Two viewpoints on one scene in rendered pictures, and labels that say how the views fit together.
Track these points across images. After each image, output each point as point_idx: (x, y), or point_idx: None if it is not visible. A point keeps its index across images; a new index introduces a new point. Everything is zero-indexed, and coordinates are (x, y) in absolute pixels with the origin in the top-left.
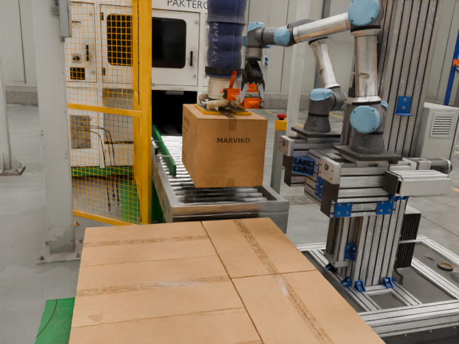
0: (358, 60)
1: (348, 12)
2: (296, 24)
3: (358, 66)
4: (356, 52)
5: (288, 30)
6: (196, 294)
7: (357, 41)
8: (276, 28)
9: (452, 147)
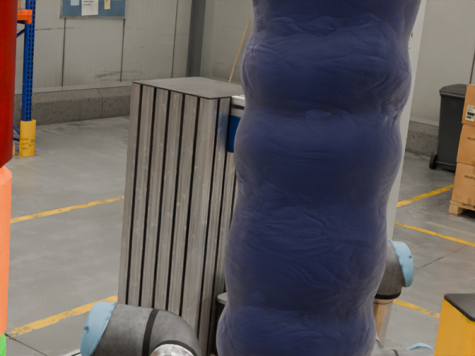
0: (386, 329)
1: (413, 274)
2: (196, 338)
3: (384, 337)
4: (386, 321)
5: (381, 347)
6: None
7: (391, 306)
8: (433, 351)
9: None
